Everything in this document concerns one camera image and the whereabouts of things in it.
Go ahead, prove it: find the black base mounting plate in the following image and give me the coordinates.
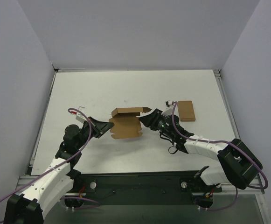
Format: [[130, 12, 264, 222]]
[[65, 170, 222, 207]]

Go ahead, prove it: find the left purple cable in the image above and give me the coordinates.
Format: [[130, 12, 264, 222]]
[[0, 107, 96, 224]]

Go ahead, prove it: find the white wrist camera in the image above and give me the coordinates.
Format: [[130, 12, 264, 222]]
[[70, 106, 87, 124], [162, 100, 177, 116]]

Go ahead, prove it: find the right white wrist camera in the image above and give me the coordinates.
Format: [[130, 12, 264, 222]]
[[162, 100, 177, 116]]

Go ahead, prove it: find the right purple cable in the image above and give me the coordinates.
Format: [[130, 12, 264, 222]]
[[171, 101, 269, 212]]

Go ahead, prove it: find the small folded cardboard box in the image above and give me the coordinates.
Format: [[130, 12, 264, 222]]
[[177, 101, 195, 122]]

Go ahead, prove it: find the purple cable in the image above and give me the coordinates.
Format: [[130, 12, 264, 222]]
[[0, 107, 96, 224], [171, 101, 269, 212]]

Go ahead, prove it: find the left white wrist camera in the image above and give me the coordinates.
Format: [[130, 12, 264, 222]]
[[70, 106, 87, 124]]

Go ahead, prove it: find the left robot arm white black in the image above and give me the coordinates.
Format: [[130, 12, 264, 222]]
[[3, 117, 114, 224]]

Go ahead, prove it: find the aluminium frame rail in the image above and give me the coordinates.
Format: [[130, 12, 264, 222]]
[[213, 70, 240, 139]]

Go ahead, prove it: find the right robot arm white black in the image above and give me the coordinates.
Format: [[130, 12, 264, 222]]
[[139, 109, 263, 189]]

